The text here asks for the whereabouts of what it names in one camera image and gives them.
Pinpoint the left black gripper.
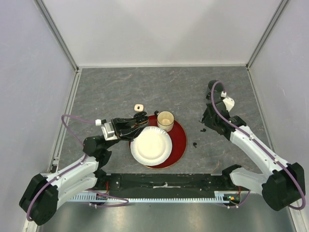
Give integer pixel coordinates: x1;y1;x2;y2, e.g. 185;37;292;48
104;116;149;150

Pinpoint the black earbud charging case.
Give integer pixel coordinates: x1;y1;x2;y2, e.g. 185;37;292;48
133;111;149;125

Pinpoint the pink earbud charging case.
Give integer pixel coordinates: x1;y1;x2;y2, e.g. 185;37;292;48
134;104;144;112

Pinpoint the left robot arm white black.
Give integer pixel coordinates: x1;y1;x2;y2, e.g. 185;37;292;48
19;111;149;225

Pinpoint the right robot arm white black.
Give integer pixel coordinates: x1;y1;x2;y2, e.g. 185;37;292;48
201;80;306;211

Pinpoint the dark green mug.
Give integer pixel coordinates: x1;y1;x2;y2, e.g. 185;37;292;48
206;80;225;101

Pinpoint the white ceramic plate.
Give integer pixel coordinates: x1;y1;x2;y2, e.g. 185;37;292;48
130;126;172;166

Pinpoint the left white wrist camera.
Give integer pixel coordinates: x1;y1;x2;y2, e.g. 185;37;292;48
95;119;118;141

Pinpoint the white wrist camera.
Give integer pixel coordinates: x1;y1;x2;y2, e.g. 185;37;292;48
221;91;235;112
95;119;118;141

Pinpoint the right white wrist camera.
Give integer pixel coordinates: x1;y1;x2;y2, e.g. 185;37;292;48
221;91;235;112

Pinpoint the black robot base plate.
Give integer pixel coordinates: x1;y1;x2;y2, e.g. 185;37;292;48
93;174;239;199

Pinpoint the slotted cable duct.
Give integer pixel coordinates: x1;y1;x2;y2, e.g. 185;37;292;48
68;191;235;203

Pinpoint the right aluminium frame post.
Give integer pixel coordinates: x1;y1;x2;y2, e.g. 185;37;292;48
246;0;290;71

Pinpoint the aluminium frame post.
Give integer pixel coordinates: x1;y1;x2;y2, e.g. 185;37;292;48
246;0;290;71
34;0;79;72

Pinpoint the left aluminium frame post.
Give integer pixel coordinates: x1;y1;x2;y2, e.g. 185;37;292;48
34;0;79;72

